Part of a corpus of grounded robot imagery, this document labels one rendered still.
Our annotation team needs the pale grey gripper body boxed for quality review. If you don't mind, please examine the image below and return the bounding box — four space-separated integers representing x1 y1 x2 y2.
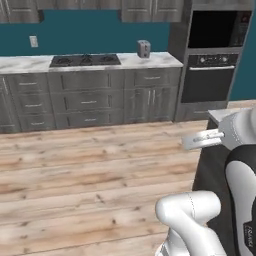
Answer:
182 128 226 151

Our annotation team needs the black built-in oven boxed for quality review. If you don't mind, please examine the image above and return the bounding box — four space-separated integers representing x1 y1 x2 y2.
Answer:
180 52 240 105

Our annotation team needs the grey tall oven cabinet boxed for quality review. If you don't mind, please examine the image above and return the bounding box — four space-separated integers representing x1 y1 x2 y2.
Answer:
167 0 256 123

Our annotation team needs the grey toaster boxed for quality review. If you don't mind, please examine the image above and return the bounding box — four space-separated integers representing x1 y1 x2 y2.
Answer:
136 39 152 59

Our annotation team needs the black microwave oven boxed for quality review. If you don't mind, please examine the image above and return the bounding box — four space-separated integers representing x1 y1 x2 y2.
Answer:
187 9 254 50

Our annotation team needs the grey base cupboard run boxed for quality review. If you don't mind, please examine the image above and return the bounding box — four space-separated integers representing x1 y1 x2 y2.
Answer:
0 66 184 135

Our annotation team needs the black gas hob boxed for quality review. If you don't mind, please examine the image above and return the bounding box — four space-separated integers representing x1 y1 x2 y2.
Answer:
48 53 122 69

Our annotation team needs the grey wall cupboard run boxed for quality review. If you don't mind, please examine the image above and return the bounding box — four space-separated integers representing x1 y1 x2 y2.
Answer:
0 0 193 25

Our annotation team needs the white wall socket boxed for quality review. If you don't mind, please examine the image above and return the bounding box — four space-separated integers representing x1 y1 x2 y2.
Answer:
28 35 39 49

